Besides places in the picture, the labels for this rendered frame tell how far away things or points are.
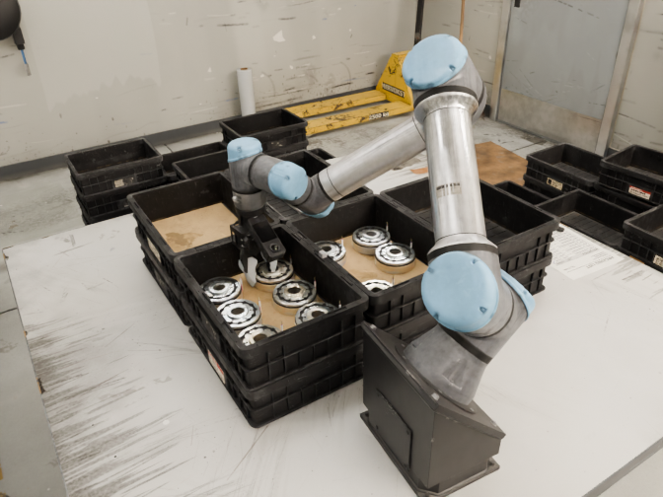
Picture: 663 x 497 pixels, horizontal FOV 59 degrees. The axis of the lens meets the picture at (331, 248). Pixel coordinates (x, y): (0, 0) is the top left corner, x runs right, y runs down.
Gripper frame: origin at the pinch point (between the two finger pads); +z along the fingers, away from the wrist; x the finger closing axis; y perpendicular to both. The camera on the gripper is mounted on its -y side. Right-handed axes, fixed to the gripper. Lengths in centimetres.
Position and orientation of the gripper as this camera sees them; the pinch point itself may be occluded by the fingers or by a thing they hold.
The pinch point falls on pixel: (262, 279)
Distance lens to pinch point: 144.4
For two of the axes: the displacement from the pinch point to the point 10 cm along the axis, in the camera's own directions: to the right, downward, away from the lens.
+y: -6.2, -4.0, 6.8
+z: 0.3, 8.5, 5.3
